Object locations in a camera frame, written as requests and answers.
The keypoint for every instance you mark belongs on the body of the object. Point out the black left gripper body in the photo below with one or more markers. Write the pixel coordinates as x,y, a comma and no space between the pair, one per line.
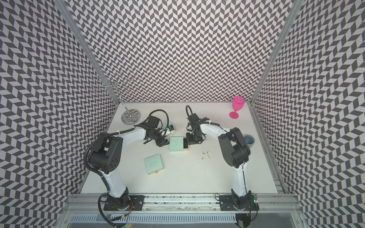
157,137

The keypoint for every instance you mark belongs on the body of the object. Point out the small earrings pile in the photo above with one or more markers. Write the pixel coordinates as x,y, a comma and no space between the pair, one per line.
205,155

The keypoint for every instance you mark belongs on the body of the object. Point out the mint green drawer jewelry box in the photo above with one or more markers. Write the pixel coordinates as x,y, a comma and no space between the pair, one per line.
178,144

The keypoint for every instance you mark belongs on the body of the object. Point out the teal round cup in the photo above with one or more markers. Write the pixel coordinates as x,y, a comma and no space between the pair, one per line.
250,140

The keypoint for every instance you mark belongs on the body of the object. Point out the aluminium corner post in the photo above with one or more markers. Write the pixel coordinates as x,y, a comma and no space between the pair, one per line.
289,21
65,13

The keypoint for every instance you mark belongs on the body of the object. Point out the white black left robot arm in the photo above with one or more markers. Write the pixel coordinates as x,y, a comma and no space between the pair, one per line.
103,156

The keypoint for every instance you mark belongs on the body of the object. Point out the aluminium corner post right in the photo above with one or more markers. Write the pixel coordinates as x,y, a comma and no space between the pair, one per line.
289,21

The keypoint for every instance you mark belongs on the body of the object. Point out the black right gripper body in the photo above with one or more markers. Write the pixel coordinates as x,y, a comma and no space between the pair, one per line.
194,138

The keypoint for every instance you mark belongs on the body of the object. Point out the aluminium corner post left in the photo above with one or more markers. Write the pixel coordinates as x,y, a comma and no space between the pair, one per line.
65,13

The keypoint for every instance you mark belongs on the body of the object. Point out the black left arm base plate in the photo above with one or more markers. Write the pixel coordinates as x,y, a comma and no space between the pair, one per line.
135,202

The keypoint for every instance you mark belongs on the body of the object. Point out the aluminium front rail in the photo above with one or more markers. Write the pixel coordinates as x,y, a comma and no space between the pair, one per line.
185,210

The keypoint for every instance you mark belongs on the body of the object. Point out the chrome jewelry tree stand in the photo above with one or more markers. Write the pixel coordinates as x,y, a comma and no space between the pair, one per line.
118,87

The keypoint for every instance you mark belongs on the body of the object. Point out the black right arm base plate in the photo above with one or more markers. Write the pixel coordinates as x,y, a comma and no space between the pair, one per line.
231,203

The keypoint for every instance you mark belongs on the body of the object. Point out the pink plastic wine glass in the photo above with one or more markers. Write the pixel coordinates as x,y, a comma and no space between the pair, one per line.
237,105

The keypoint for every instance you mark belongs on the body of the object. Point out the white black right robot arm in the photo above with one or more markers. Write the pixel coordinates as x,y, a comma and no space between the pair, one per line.
234,149

